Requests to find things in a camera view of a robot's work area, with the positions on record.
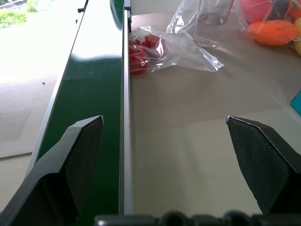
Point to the small orange toy fruit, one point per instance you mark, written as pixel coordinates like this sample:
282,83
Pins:
295,8

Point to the green conveyor belt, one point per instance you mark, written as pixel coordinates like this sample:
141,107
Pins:
94,89

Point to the empty clear plastic bag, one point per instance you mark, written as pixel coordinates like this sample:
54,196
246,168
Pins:
182,17

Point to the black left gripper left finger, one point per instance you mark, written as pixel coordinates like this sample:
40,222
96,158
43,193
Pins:
70,169

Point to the clear drinking glass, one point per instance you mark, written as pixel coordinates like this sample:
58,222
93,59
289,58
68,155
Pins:
209,26

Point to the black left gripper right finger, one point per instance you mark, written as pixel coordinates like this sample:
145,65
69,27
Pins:
263,162

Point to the yellow toy fruit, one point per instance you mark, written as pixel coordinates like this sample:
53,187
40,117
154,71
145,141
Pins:
297,37

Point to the teal object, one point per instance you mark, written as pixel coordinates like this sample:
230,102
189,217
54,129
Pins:
296,101

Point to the clear bag of toy fruits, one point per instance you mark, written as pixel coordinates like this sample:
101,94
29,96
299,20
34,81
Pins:
270,23

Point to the clear bag of red blocks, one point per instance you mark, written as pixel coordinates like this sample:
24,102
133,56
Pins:
162,53

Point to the pink toy fruit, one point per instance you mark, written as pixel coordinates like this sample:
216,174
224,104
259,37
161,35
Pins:
255,9

